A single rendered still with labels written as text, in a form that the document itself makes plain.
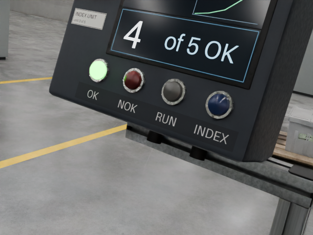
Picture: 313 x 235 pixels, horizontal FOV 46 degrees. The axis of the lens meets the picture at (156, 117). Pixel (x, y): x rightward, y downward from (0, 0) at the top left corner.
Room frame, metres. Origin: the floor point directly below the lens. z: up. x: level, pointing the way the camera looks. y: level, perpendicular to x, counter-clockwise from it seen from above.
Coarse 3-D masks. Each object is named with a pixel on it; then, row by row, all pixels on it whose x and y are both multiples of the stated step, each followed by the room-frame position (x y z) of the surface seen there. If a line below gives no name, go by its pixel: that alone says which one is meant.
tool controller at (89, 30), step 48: (96, 0) 0.45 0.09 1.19; (144, 0) 0.41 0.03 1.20; (192, 0) 0.39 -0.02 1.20; (240, 0) 0.36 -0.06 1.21; (288, 0) 0.34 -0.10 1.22; (96, 48) 0.43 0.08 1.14; (192, 48) 0.37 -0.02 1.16; (240, 48) 0.34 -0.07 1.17; (288, 48) 0.36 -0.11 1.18; (96, 96) 0.40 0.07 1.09; (144, 96) 0.38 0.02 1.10; (192, 96) 0.35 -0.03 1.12; (240, 96) 0.33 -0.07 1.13; (288, 96) 0.40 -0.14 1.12; (192, 144) 0.34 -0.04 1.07; (240, 144) 0.31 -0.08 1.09
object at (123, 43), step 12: (132, 12) 0.42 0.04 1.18; (144, 12) 0.41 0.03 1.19; (120, 24) 0.42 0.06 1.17; (132, 24) 0.41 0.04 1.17; (144, 24) 0.40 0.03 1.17; (120, 36) 0.41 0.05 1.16; (132, 36) 0.41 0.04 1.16; (144, 36) 0.40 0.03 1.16; (120, 48) 0.41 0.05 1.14; (132, 48) 0.40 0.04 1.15; (144, 48) 0.39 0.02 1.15
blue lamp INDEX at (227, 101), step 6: (210, 96) 0.34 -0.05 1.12; (216, 96) 0.33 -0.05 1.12; (222, 96) 0.33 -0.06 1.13; (228, 96) 0.33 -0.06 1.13; (210, 102) 0.33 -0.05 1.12; (216, 102) 0.33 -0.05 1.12; (222, 102) 0.33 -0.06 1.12; (228, 102) 0.33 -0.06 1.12; (210, 108) 0.33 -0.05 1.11; (216, 108) 0.33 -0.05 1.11; (222, 108) 0.33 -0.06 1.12; (228, 108) 0.33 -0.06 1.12; (210, 114) 0.33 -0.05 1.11; (216, 114) 0.33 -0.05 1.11; (222, 114) 0.33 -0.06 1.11; (228, 114) 0.33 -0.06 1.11
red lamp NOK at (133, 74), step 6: (126, 72) 0.39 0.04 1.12; (132, 72) 0.38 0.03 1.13; (138, 72) 0.39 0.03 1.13; (126, 78) 0.38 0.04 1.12; (132, 78) 0.38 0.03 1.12; (138, 78) 0.38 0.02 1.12; (144, 78) 0.38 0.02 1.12; (126, 84) 0.38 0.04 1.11; (132, 84) 0.38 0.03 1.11; (138, 84) 0.38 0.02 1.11; (132, 90) 0.38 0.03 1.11; (138, 90) 0.38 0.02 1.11
